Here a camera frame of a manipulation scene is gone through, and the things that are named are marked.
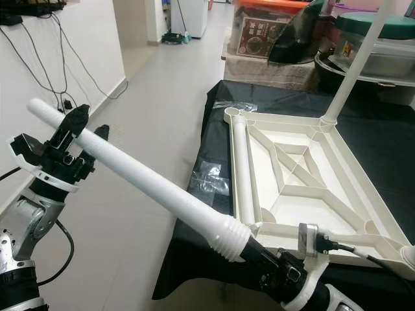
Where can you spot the clear plastic container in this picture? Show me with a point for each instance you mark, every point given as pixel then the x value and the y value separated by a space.
pixel 395 58

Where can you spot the small clear tape strip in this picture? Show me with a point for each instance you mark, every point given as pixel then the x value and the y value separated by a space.
pixel 246 107

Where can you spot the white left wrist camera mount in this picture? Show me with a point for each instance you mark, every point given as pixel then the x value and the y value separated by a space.
pixel 26 148

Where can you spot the patterned cloth covered bench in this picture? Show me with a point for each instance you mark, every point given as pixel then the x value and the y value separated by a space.
pixel 259 74

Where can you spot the large clear tape patch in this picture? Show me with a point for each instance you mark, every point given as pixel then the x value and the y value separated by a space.
pixel 213 178

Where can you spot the white appliance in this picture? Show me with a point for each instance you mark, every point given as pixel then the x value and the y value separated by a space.
pixel 189 16

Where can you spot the small black power adapter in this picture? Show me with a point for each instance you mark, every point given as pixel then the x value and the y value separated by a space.
pixel 69 103

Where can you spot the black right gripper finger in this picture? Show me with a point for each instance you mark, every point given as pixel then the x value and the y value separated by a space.
pixel 262 254

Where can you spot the orange lid storage box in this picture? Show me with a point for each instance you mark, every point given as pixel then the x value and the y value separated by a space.
pixel 256 32

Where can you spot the shiny black curved pan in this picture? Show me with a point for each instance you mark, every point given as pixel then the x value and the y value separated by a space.
pixel 295 39

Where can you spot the green pot lid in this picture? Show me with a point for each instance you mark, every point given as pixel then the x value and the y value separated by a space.
pixel 395 24

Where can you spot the cream plastic ribbed table top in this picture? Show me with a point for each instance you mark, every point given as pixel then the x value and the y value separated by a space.
pixel 311 214

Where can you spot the black tablecloth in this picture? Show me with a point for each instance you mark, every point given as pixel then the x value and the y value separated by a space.
pixel 188 259

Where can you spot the black floor device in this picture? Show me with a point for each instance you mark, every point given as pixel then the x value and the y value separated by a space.
pixel 176 38

